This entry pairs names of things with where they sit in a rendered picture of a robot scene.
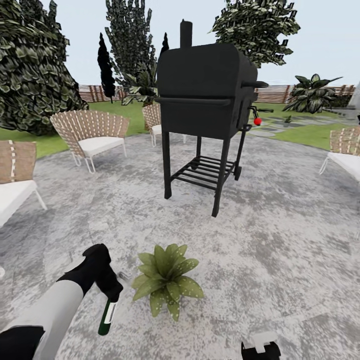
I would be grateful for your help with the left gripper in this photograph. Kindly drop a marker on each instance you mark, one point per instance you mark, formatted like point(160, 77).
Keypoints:
point(110, 286)

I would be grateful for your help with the insectifuge atomizer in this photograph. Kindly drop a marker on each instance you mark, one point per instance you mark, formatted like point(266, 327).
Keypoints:
point(107, 318)

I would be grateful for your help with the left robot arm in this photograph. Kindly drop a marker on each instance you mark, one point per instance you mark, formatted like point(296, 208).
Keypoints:
point(38, 332)

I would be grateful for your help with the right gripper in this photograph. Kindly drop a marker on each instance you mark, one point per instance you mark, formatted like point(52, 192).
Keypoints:
point(271, 353)

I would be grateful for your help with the garden chair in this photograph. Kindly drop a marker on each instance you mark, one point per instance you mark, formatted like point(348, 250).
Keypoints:
point(340, 153)
point(17, 163)
point(89, 132)
point(152, 117)

